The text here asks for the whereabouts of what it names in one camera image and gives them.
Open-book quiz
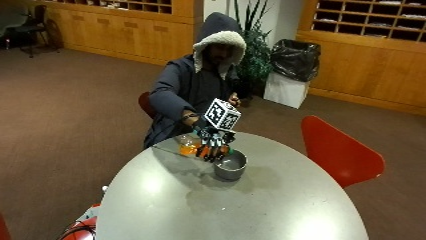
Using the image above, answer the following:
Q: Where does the plastic bottle with orange liquid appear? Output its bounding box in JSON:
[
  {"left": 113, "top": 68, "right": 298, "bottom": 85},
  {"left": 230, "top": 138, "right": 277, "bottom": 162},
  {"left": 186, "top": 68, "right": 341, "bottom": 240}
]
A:
[{"left": 176, "top": 133, "right": 234, "bottom": 158}]

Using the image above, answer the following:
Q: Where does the grey metal bowl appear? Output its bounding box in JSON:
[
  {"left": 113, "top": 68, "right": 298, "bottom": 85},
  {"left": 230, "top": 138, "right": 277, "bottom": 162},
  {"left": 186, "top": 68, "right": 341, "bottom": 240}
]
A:
[{"left": 212, "top": 148, "right": 249, "bottom": 182}]

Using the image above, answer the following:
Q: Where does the white cube with black markers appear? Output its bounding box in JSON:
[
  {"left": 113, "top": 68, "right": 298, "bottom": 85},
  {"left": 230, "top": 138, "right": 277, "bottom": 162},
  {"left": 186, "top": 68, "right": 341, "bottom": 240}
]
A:
[{"left": 204, "top": 97, "right": 242, "bottom": 131}]

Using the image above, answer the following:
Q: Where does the the person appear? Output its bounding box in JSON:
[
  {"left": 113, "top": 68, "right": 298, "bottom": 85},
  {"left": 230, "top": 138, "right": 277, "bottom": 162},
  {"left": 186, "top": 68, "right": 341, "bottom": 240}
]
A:
[{"left": 142, "top": 11, "right": 248, "bottom": 150}]

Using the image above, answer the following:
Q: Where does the red plastic chair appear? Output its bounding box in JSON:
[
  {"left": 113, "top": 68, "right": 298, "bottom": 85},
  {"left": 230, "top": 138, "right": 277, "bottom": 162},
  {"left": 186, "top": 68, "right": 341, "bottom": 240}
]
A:
[
  {"left": 137, "top": 91, "right": 157, "bottom": 120},
  {"left": 300, "top": 115, "right": 386, "bottom": 190},
  {"left": 0, "top": 213, "right": 13, "bottom": 240}
]

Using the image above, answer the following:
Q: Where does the white trash bin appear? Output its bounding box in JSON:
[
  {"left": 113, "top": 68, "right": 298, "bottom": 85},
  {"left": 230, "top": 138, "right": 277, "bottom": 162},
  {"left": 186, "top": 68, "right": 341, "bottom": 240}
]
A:
[{"left": 262, "top": 71, "right": 312, "bottom": 110}]

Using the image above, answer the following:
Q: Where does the green potted plant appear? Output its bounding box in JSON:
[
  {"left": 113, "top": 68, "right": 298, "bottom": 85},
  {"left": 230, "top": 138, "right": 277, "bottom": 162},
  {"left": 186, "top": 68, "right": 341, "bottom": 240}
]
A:
[{"left": 233, "top": 0, "right": 274, "bottom": 98}]

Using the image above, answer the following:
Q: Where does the black trash bag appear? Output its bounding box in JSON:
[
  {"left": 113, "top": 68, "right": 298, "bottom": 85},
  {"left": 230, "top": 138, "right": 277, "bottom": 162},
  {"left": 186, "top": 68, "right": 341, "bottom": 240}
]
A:
[{"left": 269, "top": 38, "right": 322, "bottom": 83}]

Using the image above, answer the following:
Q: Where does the red and white object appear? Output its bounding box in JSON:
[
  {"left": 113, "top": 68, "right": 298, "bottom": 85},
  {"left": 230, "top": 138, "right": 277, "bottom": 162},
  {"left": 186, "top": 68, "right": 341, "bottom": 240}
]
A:
[{"left": 56, "top": 203, "right": 101, "bottom": 240}]

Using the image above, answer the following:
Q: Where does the wooden cabinet with pigeonholes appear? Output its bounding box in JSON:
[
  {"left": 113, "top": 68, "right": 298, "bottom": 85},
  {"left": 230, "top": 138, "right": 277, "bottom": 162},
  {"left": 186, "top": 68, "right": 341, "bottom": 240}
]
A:
[
  {"left": 296, "top": 0, "right": 426, "bottom": 117},
  {"left": 27, "top": 0, "right": 205, "bottom": 67}
]

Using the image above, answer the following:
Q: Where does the black chair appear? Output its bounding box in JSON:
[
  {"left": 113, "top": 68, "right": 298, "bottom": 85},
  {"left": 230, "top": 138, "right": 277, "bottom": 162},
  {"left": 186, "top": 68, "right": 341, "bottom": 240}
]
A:
[{"left": 12, "top": 4, "right": 61, "bottom": 58}]

